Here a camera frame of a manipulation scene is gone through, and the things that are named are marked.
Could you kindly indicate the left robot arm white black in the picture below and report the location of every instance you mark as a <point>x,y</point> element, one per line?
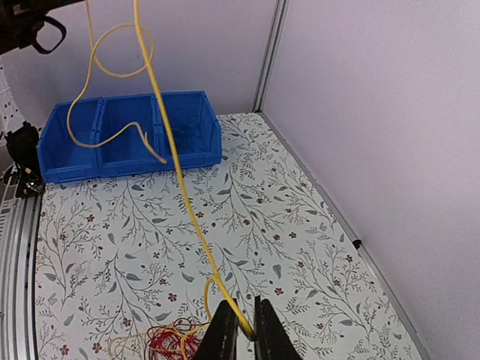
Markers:
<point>11,117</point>

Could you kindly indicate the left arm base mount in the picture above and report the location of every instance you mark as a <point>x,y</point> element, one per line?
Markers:
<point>27,182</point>

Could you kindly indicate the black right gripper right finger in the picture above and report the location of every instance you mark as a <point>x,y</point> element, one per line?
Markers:
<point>272,341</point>

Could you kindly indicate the front aluminium rail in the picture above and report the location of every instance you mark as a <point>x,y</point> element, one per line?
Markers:
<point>19,233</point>

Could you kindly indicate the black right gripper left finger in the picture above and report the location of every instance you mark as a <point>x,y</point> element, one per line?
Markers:
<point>219,340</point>

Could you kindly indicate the floral patterned table mat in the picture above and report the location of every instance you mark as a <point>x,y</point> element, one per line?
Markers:
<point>120,256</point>

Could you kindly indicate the left aluminium frame post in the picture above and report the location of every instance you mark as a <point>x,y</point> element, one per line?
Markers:
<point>271,50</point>

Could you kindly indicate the blue plastic divided bin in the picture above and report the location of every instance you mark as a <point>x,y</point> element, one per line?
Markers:
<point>122,136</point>

